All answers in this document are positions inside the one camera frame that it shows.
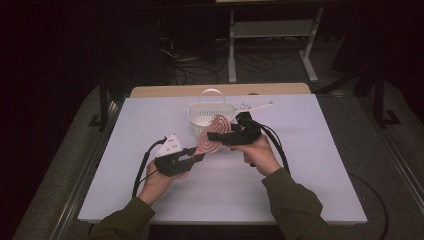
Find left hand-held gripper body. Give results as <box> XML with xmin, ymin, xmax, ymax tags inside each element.
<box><xmin>153</xmin><ymin>133</ymin><xmax>192</xmax><ymax>177</ymax></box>

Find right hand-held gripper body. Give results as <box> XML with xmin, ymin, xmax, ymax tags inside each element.
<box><xmin>229</xmin><ymin>101</ymin><xmax>275</xmax><ymax>146</ymax></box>

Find pink hairbrush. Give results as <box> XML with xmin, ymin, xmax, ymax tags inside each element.
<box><xmin>194</xmin><ymin>114</ymin><xmax>233</xmax><ymax>156</ymax></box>

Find white plastic basket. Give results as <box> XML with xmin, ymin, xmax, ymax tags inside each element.
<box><xmin>187</xmin><ymin>88</ymin><xmax>238</xmax><ymax>140</ymax></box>

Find person's left hand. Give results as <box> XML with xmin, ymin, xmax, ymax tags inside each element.
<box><xmin>137</xmin><ymin>159</ymin><xmax>190</xmax><ymax>207</ymax></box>

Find person's right hand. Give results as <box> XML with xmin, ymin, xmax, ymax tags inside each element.
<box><xmin>232</xmin><ymin>134</ymin><xmax>283</xmax><ymax>177</ymax></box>

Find wooden table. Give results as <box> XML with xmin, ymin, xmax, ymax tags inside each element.
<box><xmin>129</xmin><ymin>82</ymin><xmax>312</xmax><ymax>99</ymax></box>

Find white board table cover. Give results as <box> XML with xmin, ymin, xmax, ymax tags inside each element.
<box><xmin>77</xmin><ymin>93</ymin><xmax>368</xmax><ymax>225</ymax></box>

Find black metal stand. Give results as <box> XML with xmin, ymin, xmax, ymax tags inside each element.
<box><xmin>372</xmin><ymin>66</ymin><xmax>403</xmax><ymax>130</ymax></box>
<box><xmin>87</xmin><ymin>75</ymin><xmax>112</xmax><ymax>132</ymax></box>

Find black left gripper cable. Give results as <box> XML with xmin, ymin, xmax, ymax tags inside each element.
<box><xmin>131</xmin><ymin>136</ymin><xmax>168</xmax><ymax>199</ymax></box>

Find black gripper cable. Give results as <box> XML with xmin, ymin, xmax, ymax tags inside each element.
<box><xmin>131</xmin><ymin>136</ymin><xmax>168</xmax><ymax>199</ymax></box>
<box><xmin>259</xmin><ymin>123</ymin><xmax>292</xmax><ymax>175</ymax></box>

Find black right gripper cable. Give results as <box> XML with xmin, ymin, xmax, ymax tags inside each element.
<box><xmin>259</xmin><ymin>123</ymin><xmax>292</xmax><ymax>175</ymax></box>

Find tangle of black floor cables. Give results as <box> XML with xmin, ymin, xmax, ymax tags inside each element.
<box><xmin>156</xmin><ymin>33</ymin><xmax>279</xmax><ymax>86</ymax></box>

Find metal floor rail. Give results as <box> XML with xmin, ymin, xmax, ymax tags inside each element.
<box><xmin>359</xmin><ymin>99</ymin><xmax>424</xmax><ymax>215</ymax></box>
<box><xmin>49</xmin><ymin>99</ymin><xmax>125</xmax><ymax>240</ymax></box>

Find white metal desk frame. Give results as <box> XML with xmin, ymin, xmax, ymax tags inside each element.
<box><xmin>227</xmin><ymin>6</ymin><xmax>325</xmax><ymax>84</ymax></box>

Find black floor cable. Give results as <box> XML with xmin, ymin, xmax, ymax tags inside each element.
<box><xmin>348</xmin><ymin>172</ymin><xmax>390</xmax><ymax>240</ymax></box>

